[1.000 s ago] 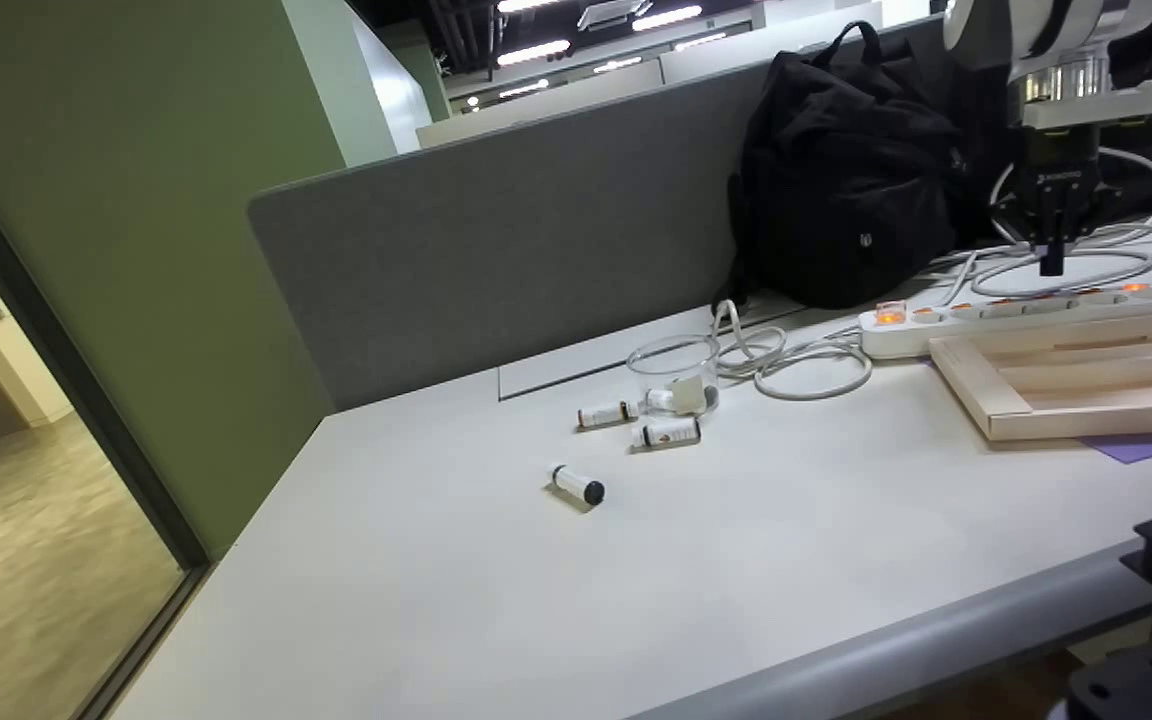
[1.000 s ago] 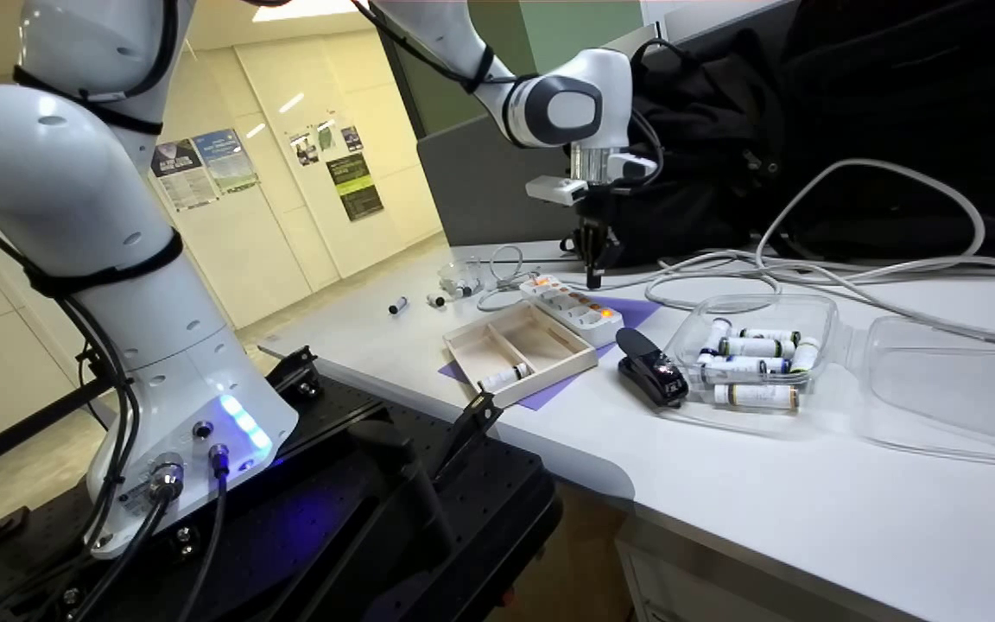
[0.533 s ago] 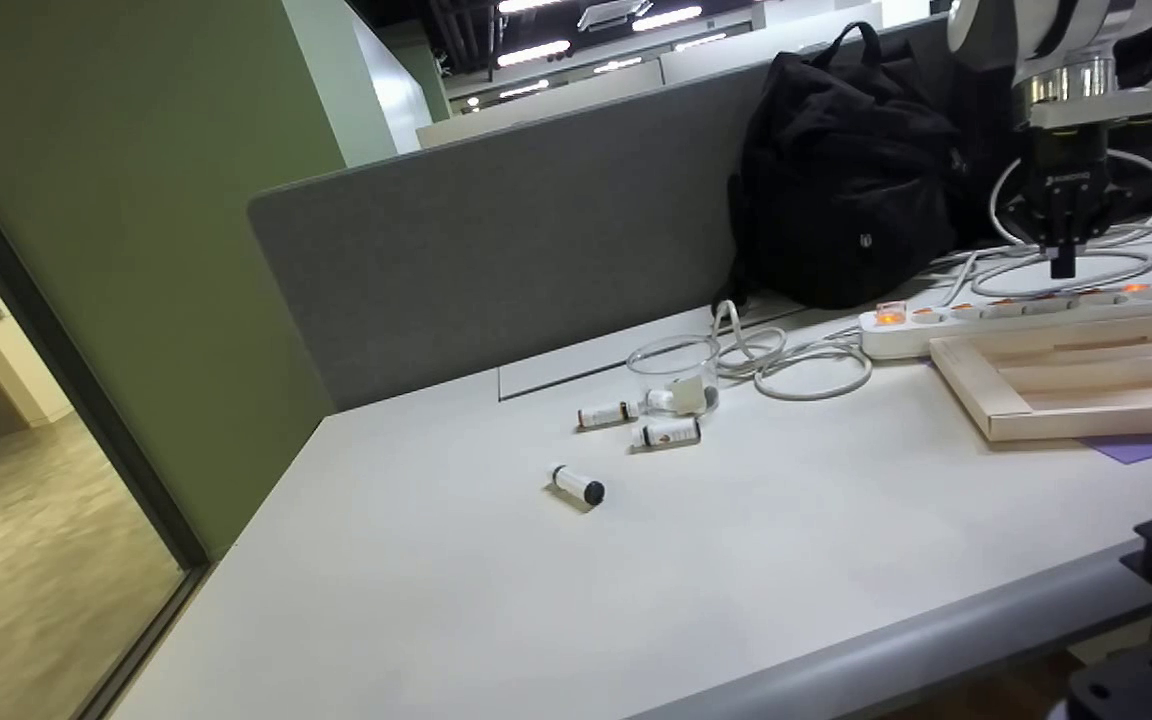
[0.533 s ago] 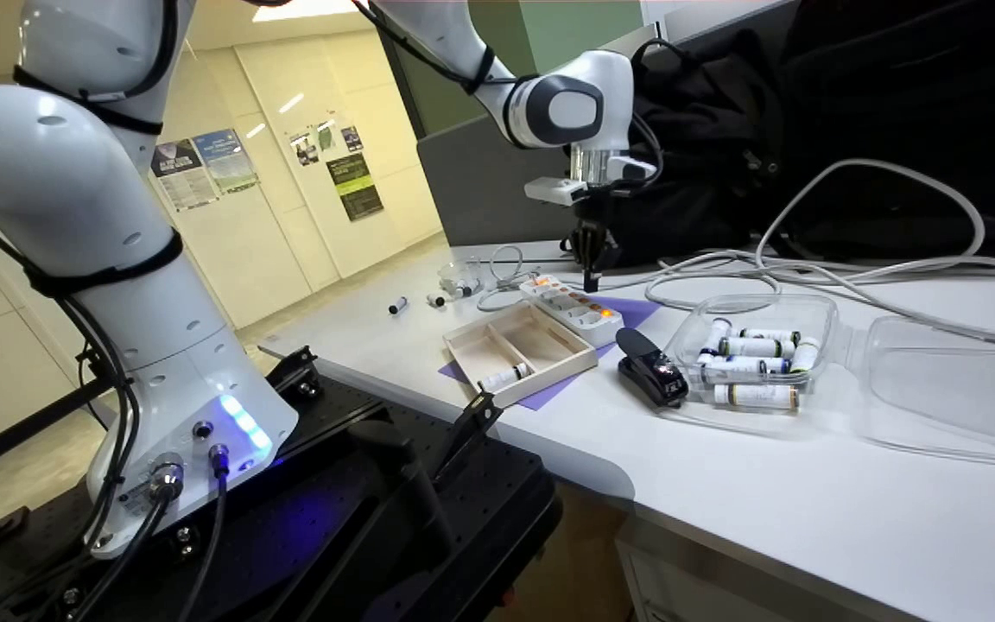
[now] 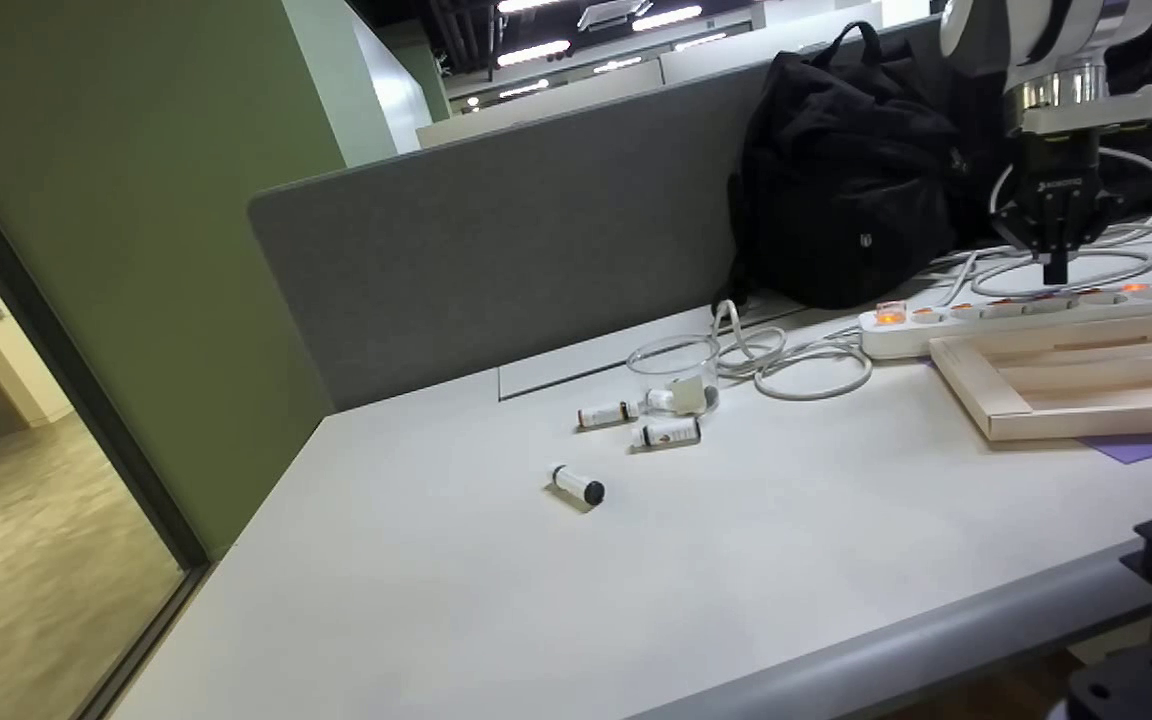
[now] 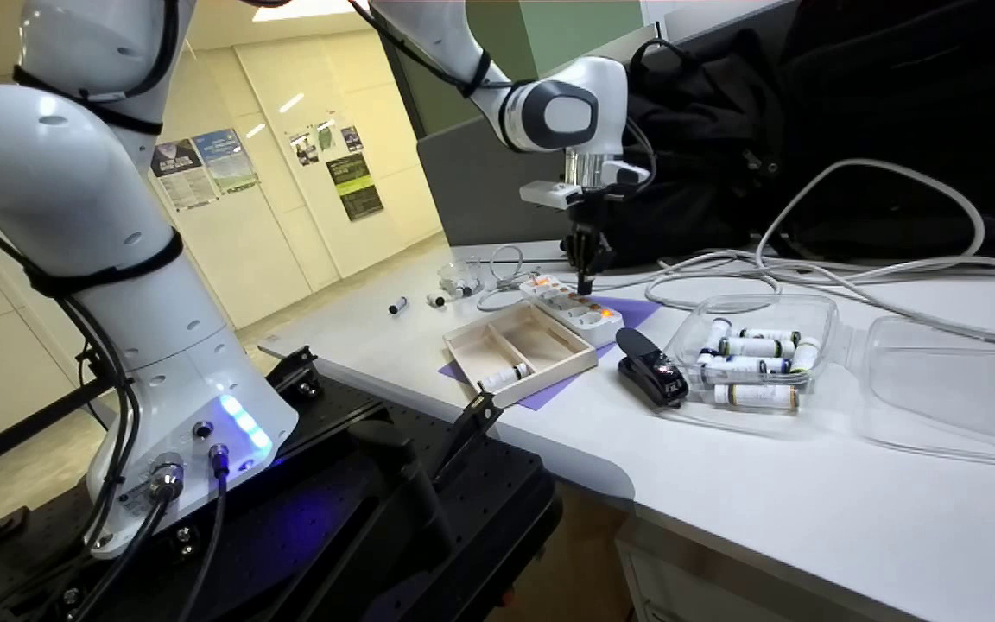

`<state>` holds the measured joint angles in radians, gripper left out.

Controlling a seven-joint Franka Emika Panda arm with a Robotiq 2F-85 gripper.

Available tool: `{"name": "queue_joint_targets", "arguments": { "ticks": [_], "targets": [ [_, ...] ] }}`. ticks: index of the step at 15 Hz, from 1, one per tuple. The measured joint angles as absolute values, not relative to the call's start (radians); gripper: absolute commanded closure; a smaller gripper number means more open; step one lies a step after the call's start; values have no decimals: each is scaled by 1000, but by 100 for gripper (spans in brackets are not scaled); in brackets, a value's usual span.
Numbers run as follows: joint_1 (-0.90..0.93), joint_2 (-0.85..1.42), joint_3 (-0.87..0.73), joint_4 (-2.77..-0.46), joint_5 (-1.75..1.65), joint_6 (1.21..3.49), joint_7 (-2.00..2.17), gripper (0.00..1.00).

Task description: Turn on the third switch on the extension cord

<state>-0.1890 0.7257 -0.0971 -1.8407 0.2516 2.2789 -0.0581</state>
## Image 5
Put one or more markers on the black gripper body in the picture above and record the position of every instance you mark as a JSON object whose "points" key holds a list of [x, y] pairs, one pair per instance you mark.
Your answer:
{"points": [[1058, 192]]}

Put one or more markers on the beige wooden divided tray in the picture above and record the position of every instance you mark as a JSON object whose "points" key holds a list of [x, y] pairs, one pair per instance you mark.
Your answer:
{"points": [[1080, 386]]}

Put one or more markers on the white power strip orange switches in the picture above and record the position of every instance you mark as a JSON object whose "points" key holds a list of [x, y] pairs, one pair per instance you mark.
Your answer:
{"points": [[921, 332]]}

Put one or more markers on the black backpack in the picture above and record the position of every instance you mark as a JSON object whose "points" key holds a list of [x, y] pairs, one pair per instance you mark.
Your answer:
{"points": [[858, 173]]}

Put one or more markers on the small white vial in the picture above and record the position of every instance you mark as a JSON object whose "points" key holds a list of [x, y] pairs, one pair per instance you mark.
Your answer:
{"points": [[668, 433], [579, 486], [603, 414]]}

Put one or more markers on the ceiling light strip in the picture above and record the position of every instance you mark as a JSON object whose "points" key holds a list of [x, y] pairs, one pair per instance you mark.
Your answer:
{"points": [[532, 53], [667, 17]]}

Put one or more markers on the grey desk partition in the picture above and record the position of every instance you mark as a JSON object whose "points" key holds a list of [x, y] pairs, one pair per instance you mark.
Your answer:
{"points": [[496, 253]]}

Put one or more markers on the dark door frame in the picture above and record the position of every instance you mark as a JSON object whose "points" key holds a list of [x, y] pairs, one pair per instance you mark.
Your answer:
{"points": [[83, 400]]}

